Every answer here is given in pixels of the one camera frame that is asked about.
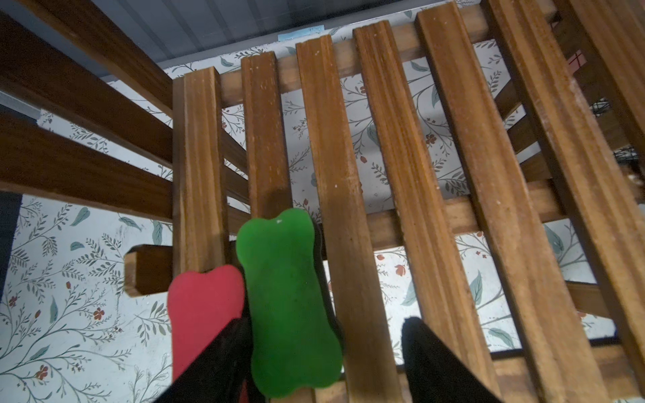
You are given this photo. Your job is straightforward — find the green eraser shelf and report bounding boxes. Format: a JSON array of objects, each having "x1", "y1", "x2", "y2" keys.
[{"x1": 236, "y1": 208, "x2": 343, "y2": 399}]

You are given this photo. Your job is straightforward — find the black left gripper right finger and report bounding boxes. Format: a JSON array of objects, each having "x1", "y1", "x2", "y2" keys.
[{"x1": 401, "y1": 317, "x2": 500, "y2": 402}]

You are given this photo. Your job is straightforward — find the black wire desk organizer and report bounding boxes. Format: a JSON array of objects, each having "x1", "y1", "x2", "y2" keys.
[{"x1": 591, "y1": 97, "x2": 643, "y2": 171}]

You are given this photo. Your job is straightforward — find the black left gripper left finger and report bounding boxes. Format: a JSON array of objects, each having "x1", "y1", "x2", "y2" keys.
[{"x1": 156, "y1": 317, "x2": 252, "y2": 402}]

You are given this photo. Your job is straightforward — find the red eraser lower shelf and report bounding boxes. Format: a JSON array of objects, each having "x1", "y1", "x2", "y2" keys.
[{"x1": 167, "y1": 265, "x2": 245, "y2": 384}]

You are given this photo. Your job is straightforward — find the wooden two-tier shelf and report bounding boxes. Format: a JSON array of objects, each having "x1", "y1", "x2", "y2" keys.
[{"x1": 1, "y1": 1, "x2": 644, "y2": 402}]

